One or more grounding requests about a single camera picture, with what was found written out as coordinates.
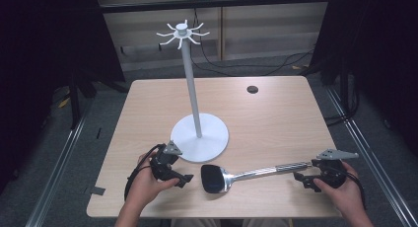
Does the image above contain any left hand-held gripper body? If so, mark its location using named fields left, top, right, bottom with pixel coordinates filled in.
left=149, top=140, right=183, bottom=182

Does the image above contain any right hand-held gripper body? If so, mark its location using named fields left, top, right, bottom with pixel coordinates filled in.
left=311, top=148, right=360, bottom=189

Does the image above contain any white hook stand rack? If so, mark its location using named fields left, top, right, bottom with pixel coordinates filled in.
left=156, top=19, right=230, bottom=164

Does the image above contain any metal spatula with black head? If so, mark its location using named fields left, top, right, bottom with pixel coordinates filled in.
left=200, top=160, right=314, bottom=194

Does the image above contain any person's left hand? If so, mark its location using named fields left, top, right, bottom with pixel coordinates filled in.
left=125, top=152, right=181, bottom=210

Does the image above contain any person's right hand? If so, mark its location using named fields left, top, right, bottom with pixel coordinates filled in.
left=313, top=161, right=365, bottom=218

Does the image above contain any black metal stand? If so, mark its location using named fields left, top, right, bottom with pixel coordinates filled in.
left=66, top=72, right=97, bottom=130

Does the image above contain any black curtain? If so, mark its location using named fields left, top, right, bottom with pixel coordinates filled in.
left=310, top=0, right=418, bottom=159
left=0, top=0, right=126, bottom=195

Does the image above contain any black horizontal bar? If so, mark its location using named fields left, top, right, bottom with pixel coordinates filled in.
left=98, top=0, right=332, bottom=14

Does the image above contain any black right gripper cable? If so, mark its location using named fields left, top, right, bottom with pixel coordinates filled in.
left=341, top=169, right=368, bottom=210

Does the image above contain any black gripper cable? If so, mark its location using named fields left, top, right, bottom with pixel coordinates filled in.
left=123, top=143, right=166, bottom=202
left=341, top=169, right=368, bottom=210

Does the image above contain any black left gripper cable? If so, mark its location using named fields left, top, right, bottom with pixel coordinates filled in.
left=123, top=143, right=166, bottom=202

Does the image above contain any metal floor rail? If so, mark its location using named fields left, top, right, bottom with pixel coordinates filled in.
left=324, top=85, right=418, bottom=227
left=25, top=98, right=97, bottom=227

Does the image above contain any black floor cable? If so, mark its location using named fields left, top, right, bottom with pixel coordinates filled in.
left=189, top=8, right=314, bottom=78

